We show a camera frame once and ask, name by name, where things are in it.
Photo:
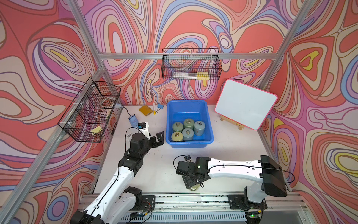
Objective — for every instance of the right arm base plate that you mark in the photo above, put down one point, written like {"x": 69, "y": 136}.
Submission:
{"x": 240, "y": 202}

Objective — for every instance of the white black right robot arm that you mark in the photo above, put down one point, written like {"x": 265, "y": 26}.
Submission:
{"x": 266, "y": 176}

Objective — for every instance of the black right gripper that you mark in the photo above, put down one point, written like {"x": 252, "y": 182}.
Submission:
{"x": 189, "y": 183}

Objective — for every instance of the black wire basket left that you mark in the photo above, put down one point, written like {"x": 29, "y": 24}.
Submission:
{"x": 92, "y": 107}

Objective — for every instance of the black wire basket back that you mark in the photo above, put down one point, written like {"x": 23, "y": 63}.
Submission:
{"x": 183, "y": 63}

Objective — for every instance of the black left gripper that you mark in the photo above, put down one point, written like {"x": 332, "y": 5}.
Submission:
{"x": 160, "y": 140}

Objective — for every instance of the pink framed whiteboard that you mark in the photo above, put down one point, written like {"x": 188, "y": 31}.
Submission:
{"x": 244, "y": 104}

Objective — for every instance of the small blue mouse device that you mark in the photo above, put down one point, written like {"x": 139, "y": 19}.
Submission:
{"x": 133, "y": 121}

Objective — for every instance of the blue plastic basket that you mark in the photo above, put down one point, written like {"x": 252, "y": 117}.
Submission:
{"x": 178, "y": 111}

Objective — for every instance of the yellow sticky note pad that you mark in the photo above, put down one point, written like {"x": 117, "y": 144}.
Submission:
{"x": 145, "y": 110}

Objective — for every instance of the green circuit board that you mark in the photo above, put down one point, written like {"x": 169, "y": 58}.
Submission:
{"x": 136, "y": 216}

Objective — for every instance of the yellow-green tea canister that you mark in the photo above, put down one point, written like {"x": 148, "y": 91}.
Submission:
{"x": 177, "y": 136}
{"x": 196, "y": 187}

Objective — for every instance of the black wire basket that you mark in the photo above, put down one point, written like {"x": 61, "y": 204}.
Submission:
{"x": 92, "y": 107}
{"x": 183, "y": 63}

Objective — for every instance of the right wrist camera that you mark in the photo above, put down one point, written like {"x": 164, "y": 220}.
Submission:
{"x": 185, "y": 168}

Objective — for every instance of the wooden whiteboard stand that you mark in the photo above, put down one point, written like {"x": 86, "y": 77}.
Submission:
{"x": 240, "y": 126}

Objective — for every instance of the light blue tea canister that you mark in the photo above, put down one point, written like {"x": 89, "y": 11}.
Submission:
{"x": 199, "y": 128}

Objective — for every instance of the green tea canister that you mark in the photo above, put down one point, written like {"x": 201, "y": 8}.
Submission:
{"x": 189, "y": 123}
{"x": 177, "y": 127}

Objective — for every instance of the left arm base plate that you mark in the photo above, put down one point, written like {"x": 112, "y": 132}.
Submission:
{"x": 144, "y": 203}

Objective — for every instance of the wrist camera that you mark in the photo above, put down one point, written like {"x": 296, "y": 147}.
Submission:
{"x": 143, "y": 127}
{"x": 185, "y": 168}

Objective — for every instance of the green tea canister back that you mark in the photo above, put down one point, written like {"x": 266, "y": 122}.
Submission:
{"x": 189, "y": 123}

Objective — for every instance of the blue-grey tea canister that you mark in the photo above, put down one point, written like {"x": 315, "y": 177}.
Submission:
{"x": 188, "y": 134}

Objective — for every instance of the green tea canister left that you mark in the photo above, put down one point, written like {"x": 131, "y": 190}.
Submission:
{"x": 177, "y": 127}

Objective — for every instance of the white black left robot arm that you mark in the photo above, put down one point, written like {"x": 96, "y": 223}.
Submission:
{"x": 118, "y": 198}

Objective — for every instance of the yellow block in basket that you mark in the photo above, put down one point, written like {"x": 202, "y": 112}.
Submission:
{"x": 202, "y": 75}

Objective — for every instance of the yellow sponge in basket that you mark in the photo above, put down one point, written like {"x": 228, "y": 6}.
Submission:
{"x": 96, "y": 130}

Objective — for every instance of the small blue clip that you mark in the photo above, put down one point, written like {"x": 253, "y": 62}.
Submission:
{"x": 159, "y": 106}

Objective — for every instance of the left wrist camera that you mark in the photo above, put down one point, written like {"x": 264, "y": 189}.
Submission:
{"x": 143, "y": 127}

